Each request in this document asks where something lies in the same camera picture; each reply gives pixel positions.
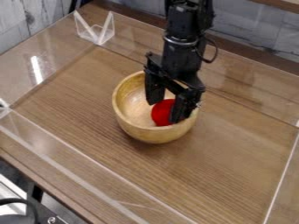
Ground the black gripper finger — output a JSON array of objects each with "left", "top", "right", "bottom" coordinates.
[
  {"left": 145, "top": 72, "right": 165, "bottom": 105},
  {"left": 170, "top": 87, "right": 203, "bottom": 123}
]

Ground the black cable under table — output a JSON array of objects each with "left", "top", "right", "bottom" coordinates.
[{"left": 0, "top": 197, "right": 40, "bottom": 224}]

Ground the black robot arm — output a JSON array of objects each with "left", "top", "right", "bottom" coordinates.
[{"left": 145, "top": 0, "right": 215, "bottom": 124}]

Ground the clear acrylic corner bracket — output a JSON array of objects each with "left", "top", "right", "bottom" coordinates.
[{"left": 74, "top": 10, "right": 115, "bottom": 46}]

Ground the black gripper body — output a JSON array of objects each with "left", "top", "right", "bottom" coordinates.
[{"left": 145, "top": 36, "right": 207, "bottom": 93}]

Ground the red felt fruit green leaf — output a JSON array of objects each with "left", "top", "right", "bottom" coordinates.
[{"left": 151, "top": 99, "right": 174, "bottom": 127}]

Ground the black metal table leg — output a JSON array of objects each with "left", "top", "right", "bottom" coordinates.
[{"left": 27, "top": 182, "right": 43, "bottom": 203}]

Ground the clear acrylic tray wall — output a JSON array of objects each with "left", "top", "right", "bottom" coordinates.
[{"left": 0, "top": 16, "right": 299, "bottom": 224}]

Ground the light wooden bowl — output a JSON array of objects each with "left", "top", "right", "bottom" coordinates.
[{"left": 113, "top": 71, "right": 201, "bottom": 144}]

